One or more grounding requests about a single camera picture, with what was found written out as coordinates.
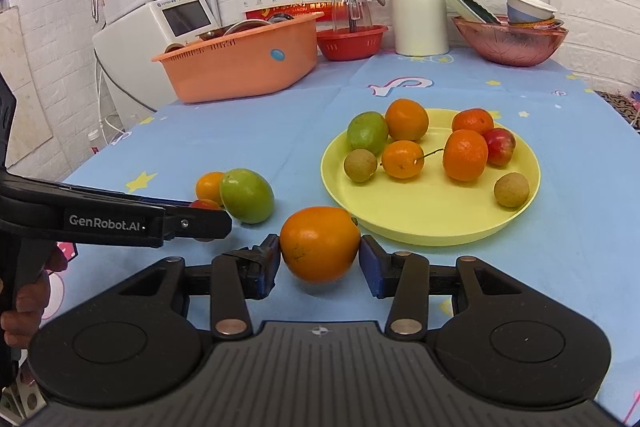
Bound small red tomato fruit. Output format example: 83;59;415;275
190;198;222;210

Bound small orange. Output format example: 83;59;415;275
195;171;224;207

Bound green mango back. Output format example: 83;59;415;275
220;168;274;225

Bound green mango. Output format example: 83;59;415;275
220;168;274;225
347;112;388;156

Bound orange with dark stem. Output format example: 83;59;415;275
280;207;360;284

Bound small orange tangerine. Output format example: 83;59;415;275
381;140;424;180

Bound brown longan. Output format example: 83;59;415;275
494;172;529;208
343;148;378;183

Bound round orange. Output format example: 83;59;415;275
442;129;488;182

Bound green mango front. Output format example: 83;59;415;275
347;112;388;156

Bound large orange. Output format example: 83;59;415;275
385;98;430;141

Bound red apple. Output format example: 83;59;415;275
483;128;516;167

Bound person's left hand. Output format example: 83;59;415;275
1;246;67;349

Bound yellow plastic plate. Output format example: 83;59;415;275
320;132;541;246

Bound orange plastic basket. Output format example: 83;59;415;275
153;12;321;103

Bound white countertop appliance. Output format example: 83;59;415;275
93;0;221;130

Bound blue star-print tablecloth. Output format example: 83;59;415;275
49;49;639;422

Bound red plastic basket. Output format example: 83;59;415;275
317;25;388;62

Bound pink glass bowl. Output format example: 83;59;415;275
452;16;568;67

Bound white thermos jug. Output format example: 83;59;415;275
376;0;449;56

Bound green-lined white bowl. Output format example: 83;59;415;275
447;0;501;25

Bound white and blue bowl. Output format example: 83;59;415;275
506;0;556;24

